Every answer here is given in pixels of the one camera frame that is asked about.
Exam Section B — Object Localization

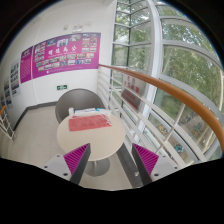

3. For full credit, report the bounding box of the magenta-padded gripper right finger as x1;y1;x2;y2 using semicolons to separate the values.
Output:
132;144;179;185

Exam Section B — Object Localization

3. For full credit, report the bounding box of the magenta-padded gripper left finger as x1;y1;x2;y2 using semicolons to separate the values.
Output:
43;144;91;184

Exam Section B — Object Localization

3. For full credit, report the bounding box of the red towel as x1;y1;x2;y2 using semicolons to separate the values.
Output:
68;115;112;131

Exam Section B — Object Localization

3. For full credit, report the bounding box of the round beige table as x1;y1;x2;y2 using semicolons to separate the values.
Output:
57;115;126;176

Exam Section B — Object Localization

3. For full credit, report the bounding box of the white metal railing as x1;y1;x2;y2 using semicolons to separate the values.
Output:
98;66;207;168

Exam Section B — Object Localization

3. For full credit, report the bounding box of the white packet on table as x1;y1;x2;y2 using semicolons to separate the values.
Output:
69;108;111;116

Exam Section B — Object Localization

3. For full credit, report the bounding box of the red sign behind railing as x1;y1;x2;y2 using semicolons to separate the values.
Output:
121;89;141;110

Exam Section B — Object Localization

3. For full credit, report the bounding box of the grey shell chair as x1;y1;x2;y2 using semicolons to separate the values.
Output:
55;89;105;123

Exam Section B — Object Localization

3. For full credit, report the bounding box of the green exit sign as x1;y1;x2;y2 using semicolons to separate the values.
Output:
57;85;68;90

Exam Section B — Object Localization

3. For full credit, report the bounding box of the orange wooden handrail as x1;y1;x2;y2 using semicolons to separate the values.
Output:
101;64;224;152

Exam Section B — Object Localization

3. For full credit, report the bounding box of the photo board on wall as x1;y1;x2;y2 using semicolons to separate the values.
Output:
10;61;20;97

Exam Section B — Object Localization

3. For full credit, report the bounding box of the large magenta wall poster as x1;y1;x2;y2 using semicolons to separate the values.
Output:
32;33;101;79

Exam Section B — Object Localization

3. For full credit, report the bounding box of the small magenta wall poster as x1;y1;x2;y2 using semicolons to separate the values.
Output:
20;47;33;83

